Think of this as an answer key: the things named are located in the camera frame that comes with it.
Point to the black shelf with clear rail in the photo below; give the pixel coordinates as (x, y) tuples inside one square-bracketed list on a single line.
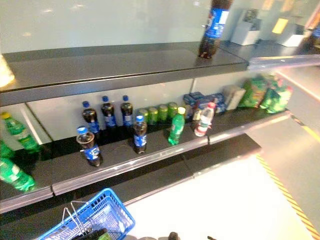
[(150, 160)]

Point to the dark grey shelf board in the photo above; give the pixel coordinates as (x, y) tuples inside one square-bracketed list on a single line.
[(112, 67)]

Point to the yellow black floor tape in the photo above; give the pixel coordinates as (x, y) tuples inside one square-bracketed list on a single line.
[(285, 192)]

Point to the white box yellow tag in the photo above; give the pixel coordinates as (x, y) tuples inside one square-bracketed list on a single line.
[(291, 35)]

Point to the small brown drink bottle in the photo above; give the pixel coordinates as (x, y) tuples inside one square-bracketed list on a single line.
[(196, 117)]

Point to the green soda bottle yellow cap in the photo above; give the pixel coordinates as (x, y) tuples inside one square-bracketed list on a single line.
[(21, 133), (176, 128)]

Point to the large cola bottle blue label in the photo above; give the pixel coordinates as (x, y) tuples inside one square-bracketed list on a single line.
[(212, 30)]

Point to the green snack bag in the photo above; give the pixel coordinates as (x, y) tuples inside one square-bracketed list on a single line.
[(277, 97), (253, 93)]

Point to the yellow snack pack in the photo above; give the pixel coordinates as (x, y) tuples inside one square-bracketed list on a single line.
[(5, 72)]

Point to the black low shelf board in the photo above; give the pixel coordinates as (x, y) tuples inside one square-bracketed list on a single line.
[(220, 152)]

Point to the dark robot left hand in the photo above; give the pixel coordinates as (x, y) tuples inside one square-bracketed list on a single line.
[(93, 235)]

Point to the clear water bottle red cap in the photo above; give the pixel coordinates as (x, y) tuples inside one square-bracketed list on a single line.
[(204, 121)]

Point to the grey white paper pack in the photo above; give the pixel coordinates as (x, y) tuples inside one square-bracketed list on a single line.
[(233, 97)]

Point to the small cola bottle blue cap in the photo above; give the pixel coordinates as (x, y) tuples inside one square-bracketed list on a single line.
[(140, 136), (126, 111), (89, 117), (108, 113), (90, 150)]

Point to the dark robot body part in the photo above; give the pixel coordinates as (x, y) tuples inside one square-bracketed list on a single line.
[(173, 236)]

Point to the dark cola bottle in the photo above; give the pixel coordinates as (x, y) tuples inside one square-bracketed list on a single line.
[(311, 41)]

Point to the green drink can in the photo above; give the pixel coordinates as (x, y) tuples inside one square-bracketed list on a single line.
[(153, 115), (143, 115), (172, 110), (163, 112)]

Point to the blue plastic shopping basket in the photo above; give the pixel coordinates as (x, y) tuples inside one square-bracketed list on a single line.
[(110, 212)]

